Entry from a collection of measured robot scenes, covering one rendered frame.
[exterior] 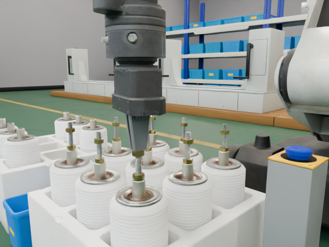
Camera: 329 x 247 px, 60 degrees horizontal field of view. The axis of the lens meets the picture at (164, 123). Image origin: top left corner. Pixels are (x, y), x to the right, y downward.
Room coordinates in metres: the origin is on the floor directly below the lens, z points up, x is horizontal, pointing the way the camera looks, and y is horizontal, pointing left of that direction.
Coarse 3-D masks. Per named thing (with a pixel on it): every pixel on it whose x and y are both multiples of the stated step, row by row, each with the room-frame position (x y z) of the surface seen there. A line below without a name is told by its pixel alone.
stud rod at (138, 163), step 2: (136, 158) 0.43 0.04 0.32; (138, 158) 0.43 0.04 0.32; (140, 158) 0.43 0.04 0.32; (136, 160) 0.43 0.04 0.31; (138, 160) 0.43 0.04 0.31; (140, 160) 0.43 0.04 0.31; (136, 162) 0.43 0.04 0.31; (138, 162) 0.43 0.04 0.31; (140, 162) 0.43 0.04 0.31; (136, 164) 0.43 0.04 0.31; (138, 164) 0.43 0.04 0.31; (140, 164) 0.43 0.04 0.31; (136, 166) 0.43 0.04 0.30; (138, 166) 0.43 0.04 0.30; (140, 166) 0.43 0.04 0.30; (136, 168) 0.43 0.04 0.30; (138, 168) 0.43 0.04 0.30; (140, 168) 0.43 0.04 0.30; (136, 170) 0.43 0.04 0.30; (138, 170) 0.43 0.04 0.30; (140, 170) 0.43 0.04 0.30; (136, 172) 0.43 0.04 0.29; (138, 172) 0.43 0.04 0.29; (140, 172) 0.43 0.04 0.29
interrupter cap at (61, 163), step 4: (80, 156) 0.64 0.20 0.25; (60, 160) 0.61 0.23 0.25; (64, 160) 0.62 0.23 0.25; (80, 160) 0.62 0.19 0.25; (84, 160) 0.61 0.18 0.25; (88, 160) 0.61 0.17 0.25; (56, 164) 0.58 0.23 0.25; (60, 164) 0.59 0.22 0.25; (64, 164) 0.59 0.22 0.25; (68, 164) 0.60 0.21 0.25; (76, 164) 0.59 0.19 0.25; (80, 164) 0.59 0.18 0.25; (84, 164) 0.59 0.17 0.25; (64, 168) 0.57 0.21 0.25; (68, 168) 0.57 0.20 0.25; (72, 168) 0.57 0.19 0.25
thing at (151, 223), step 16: (112, 208) 0.41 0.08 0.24; (128, 208) 0.40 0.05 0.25; (144, 208) 0.40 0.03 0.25; (160, 208) 0.41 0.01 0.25; (112, 224) 0.41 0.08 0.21; (128, 224) 0.39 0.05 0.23; (144, 224) 0.39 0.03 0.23; (160, 224) 0.40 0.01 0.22; (112, 240) 0.41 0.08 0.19; (128, 240) 0.39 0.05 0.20; (144, 240) 0.39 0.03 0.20; (160, 240) 0.40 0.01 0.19
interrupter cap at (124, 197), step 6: (150, 186) 0.47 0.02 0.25; (120, 192) 0.44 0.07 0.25; (126, 192) 0.45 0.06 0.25; (150, 192) 0.45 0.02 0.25; (156, 192) 0.45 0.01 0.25; (120, 198) 0.42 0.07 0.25; (126, 198) 0.42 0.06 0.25; (132, 198) 0.43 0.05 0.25; (144, 198) 0.43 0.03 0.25; (150, 198) 0.42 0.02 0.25; (156, 198) 0.42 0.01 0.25; (126, 204) 0.40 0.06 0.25; (132, 204) 0.40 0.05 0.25; (138, 204) 0.40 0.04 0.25; (144, 204) 0.40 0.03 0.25; (150, 204) 0.40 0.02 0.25
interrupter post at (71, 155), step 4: (68, 152) 0.60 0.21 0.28; (72, 152) 0.60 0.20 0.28; (76, 152) 0.61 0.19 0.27; (68, 156) 0.60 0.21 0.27; (72, 156) 0.60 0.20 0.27; (76, 156) 0.60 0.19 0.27; (68, 160) 0.60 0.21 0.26; (72, 160) 0.60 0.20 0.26; (76, 160) 0.60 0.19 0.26; (72, 164) 0.60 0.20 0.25
